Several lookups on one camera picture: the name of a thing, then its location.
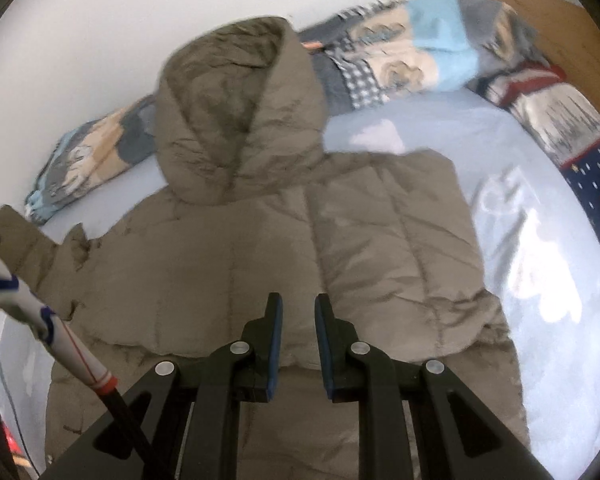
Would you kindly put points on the wooden headboard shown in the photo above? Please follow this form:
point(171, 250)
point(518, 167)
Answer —
point(570, 25)

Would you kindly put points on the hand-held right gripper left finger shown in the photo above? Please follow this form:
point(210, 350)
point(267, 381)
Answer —
point(276, 340)

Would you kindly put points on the printed pillow with navy stars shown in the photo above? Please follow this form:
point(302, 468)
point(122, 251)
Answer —
point(570, 125)

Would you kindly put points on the light blue bed sheet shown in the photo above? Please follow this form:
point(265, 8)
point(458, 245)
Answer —
point(505, 150)

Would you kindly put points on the khaki hooded puffer jacket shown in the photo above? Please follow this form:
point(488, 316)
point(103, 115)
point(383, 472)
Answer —
point(330, 220)

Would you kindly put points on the white striped rod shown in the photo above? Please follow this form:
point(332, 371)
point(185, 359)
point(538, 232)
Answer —
point(30, 310)

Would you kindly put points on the patchwork fleece blanket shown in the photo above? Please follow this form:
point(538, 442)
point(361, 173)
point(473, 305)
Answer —
point(420, 45)

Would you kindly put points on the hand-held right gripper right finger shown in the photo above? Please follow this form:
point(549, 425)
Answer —
point(322, 345)

